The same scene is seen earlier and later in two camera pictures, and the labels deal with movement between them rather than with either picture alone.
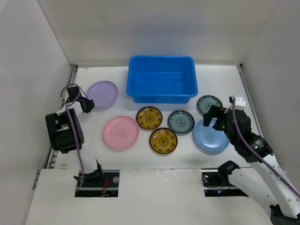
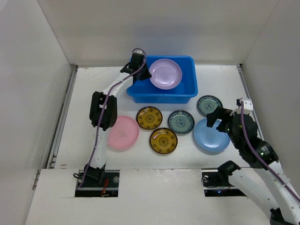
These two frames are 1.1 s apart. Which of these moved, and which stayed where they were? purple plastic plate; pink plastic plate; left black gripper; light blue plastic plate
Moved: left black gripper; purple plastic plate
Stayed: light blue plastic plate; pink plastic plate
